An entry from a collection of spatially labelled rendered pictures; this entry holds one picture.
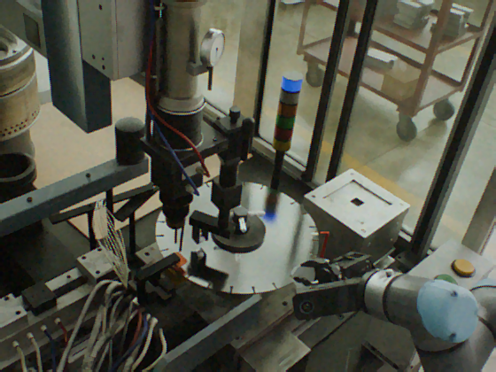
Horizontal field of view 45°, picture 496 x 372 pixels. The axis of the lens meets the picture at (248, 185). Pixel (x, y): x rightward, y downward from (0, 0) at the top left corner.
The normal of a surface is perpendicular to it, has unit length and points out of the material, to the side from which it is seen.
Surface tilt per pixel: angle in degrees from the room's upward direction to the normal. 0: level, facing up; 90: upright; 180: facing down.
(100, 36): 90
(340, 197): 0
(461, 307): 56
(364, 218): 0
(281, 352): 0
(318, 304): 64
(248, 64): 90
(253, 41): 90
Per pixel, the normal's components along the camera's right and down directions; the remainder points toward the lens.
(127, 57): 0.69, 0.50
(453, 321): 0.52, 0.03
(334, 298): 0.00, 0.20
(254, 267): 0.11, -0.78
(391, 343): -0.72, 0.37
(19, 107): 0.88, 0.36
